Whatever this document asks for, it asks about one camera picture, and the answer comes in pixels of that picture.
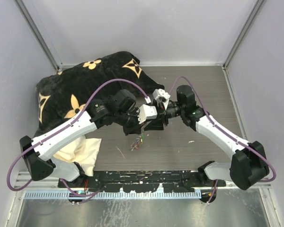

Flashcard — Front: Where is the black floral plush blanket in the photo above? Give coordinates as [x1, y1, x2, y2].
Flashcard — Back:
[35, 51, 165, 136]

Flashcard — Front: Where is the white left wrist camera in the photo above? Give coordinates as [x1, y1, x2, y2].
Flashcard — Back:
[138, 105, 158, 124]

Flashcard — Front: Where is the aluminium frame post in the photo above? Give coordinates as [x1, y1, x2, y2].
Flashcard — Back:
[222, 0, 266, 69]
[14, 0, 63, 71]

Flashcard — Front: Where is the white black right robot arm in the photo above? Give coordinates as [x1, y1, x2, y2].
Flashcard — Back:
[138, 85, 269, 190]

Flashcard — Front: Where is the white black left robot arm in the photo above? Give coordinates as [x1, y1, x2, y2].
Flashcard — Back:
[19, 89, 139, 187]

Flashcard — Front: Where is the blue slotted cable duct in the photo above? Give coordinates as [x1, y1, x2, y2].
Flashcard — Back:
[24, 188, 202, 200]

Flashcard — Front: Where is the left aluminium frame post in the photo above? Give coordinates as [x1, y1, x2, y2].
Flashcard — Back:
[14, 0, 63, 71]

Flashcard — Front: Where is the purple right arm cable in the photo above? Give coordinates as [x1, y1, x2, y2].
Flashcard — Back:
[168, 75, 277, 204]

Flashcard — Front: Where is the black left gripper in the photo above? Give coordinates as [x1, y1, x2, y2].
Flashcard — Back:
[115, 107, 147, 136]

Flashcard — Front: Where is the right aluminium frame post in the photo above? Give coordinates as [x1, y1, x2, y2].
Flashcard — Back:
[222, 0, 266, 69]

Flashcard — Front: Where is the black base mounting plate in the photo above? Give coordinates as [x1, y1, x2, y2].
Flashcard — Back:
[67, 170, 215, 193]

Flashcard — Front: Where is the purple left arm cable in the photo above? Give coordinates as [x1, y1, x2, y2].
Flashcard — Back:
[6, 79, 151, 204]

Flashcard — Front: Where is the cream white cloth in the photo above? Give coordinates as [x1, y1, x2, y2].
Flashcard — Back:
[54, 136, 102, 176]

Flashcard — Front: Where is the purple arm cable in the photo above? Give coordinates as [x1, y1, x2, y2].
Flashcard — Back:
[168, 75, 277, 204]
[6, 79, 151, 204]

